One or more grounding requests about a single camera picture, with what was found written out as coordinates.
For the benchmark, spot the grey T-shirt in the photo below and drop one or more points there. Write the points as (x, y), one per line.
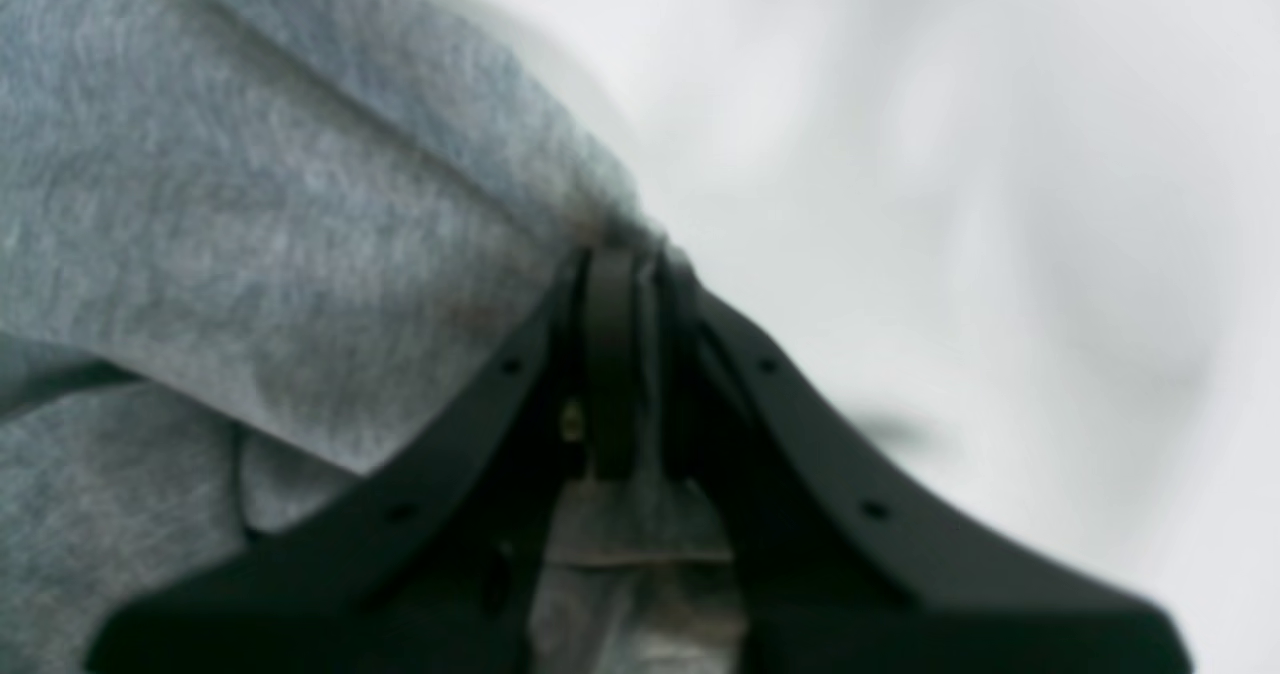
(251, 248)

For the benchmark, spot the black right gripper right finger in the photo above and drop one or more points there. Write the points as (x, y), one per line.
(844, 563)

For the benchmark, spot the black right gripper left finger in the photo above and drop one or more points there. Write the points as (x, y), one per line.
(429, 566)

